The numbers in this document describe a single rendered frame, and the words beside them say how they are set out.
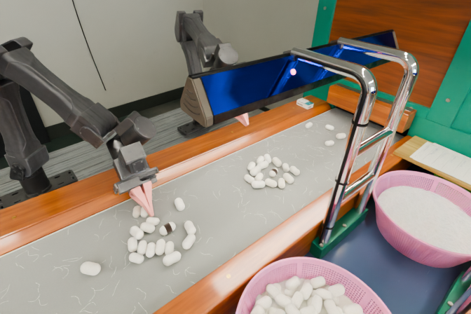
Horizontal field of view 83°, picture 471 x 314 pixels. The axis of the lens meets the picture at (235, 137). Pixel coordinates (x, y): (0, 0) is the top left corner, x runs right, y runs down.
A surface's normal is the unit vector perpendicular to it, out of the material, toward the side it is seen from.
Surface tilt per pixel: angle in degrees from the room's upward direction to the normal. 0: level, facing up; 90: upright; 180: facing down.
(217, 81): 58
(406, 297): 0
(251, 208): 0
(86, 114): 43
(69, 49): 90
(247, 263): 0
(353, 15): 90
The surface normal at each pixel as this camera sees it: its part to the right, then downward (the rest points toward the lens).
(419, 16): -0.79, 0.33
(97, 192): 0.02, -0.84
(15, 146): -0.10, 0.38
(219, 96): 0.53, -0.07
